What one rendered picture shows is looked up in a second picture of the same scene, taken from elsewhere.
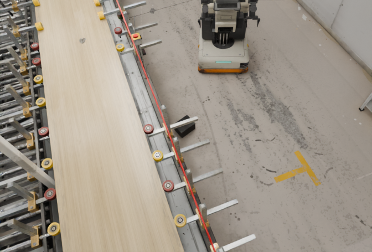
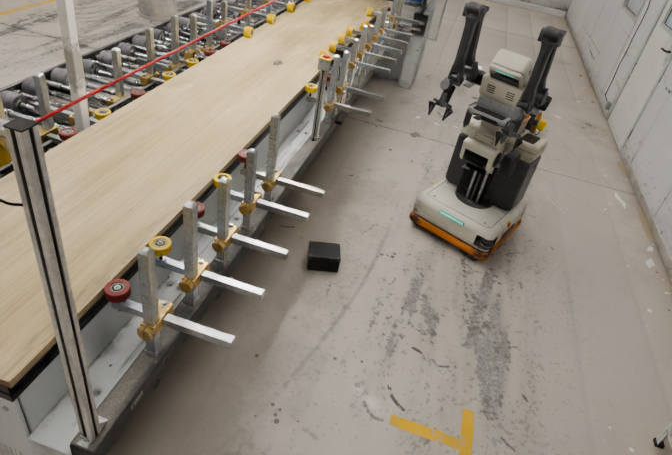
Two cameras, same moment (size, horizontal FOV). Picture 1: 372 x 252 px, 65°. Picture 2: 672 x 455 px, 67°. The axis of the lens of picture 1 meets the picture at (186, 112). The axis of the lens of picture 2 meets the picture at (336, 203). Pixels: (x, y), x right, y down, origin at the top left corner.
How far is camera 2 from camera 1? 132 cm
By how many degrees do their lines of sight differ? 27
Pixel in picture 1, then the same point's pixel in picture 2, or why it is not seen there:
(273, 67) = (535, 285)
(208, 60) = (431, 203)
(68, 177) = (104, 133)
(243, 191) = (323, 392)
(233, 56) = (473, 219)
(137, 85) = (296, 144)
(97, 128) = (191, 121)
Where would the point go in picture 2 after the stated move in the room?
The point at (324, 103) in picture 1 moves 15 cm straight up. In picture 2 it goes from (586, 386) to (598, 369)
